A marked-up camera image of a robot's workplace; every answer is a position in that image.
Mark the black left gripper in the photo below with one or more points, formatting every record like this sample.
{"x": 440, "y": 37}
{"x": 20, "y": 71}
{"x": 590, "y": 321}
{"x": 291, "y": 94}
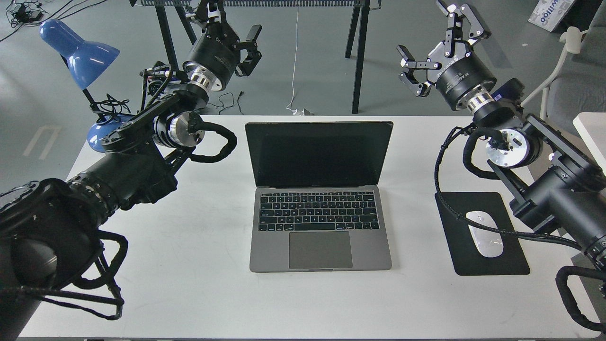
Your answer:
{"x": 214, "y": 52}

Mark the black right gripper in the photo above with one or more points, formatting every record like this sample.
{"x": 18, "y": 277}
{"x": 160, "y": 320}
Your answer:
{"x": 461, "y": 78}

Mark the grey laptop computer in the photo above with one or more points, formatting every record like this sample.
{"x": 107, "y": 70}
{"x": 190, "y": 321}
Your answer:
{"x": 317, "y": 204}

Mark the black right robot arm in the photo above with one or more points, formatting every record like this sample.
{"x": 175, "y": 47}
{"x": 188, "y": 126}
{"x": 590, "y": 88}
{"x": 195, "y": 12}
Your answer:
{"x": 557, "y": 189}

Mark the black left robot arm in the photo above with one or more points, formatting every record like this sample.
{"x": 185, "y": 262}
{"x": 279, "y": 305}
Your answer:
{"x": 52, "y": 247}

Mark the black trestle table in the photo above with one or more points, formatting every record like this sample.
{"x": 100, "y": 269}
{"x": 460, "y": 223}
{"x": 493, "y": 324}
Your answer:
{"x": 358, "y": 24}

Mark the cardboard box with print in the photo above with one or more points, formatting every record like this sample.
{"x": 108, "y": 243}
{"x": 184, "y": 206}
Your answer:
{"x": 548, "y": 14}

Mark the white chair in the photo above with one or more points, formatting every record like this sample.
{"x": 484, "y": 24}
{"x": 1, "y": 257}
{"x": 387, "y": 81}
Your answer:
{"x": 578, "y": 81}

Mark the blue desk lamp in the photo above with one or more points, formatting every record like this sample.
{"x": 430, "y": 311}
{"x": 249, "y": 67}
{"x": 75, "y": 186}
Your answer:
{"x": 86, "y": 61}

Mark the white side table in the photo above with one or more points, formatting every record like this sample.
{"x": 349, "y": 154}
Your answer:
{"x": 591, "y": 127}

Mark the white computer mouse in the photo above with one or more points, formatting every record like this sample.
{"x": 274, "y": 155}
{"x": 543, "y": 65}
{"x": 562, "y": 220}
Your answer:
{"x": 489, "y": 244}

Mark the black mouse pad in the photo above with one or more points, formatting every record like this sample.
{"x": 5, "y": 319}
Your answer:
{"x": 467, "y": 260}

